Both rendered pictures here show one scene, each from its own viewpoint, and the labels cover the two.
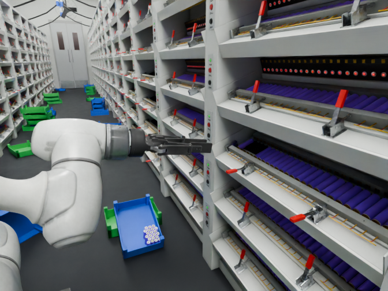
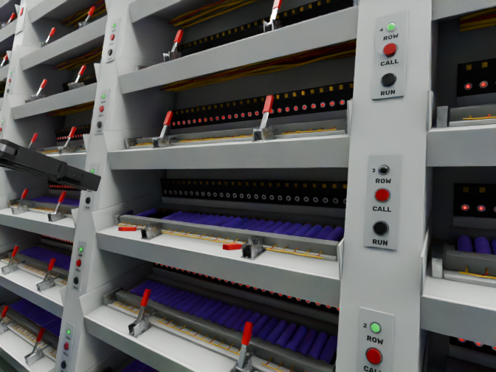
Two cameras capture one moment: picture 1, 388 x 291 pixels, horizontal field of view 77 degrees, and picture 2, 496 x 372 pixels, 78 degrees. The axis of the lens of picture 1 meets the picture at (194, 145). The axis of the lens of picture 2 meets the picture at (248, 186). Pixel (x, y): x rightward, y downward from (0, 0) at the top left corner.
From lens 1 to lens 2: 0.28 m
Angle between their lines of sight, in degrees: 40
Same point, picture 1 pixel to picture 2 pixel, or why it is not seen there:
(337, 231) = (279, 260)
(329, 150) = (263, 156)
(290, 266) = (218, 362)
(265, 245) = (176, 348)
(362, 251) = (311, 268)
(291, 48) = (213, 63)
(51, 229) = not seen: outside the picture
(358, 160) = (293, 155)
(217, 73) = (114, 111)
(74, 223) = not seen: outside the picture
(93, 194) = not seen: outside the picture
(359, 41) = (281, 42)
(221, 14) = (125, 46)
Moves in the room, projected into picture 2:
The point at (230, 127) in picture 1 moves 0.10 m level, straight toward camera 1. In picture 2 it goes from (123, 190) to (125, 188)
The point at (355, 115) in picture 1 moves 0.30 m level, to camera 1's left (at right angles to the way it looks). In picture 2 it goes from (281, 127) to (110, 74)
